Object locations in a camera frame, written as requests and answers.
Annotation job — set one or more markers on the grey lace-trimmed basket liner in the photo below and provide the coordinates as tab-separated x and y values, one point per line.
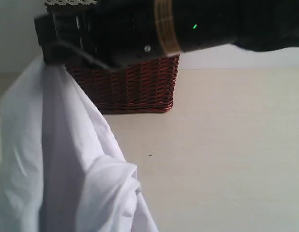
69	2

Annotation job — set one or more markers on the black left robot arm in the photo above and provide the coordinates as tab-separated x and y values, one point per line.
255	25

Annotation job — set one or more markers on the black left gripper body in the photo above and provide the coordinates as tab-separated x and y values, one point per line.
69	37

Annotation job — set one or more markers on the white t-shirt red lettering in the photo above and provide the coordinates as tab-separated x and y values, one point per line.
62	169

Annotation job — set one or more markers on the dark red wicker basket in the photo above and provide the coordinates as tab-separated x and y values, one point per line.
137	84

